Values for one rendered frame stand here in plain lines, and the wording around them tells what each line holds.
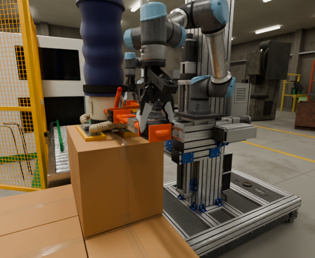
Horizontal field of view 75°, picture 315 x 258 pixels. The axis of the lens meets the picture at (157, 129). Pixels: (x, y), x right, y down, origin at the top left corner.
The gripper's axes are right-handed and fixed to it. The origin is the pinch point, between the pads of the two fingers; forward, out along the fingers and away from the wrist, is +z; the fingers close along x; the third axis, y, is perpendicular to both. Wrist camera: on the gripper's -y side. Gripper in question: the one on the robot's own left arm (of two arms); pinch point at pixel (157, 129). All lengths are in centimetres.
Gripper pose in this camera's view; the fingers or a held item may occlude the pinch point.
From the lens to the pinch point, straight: 63.4
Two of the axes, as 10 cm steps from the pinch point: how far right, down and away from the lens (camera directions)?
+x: -8.8, 1.0, -4.6
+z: 0.0, 9.8, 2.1
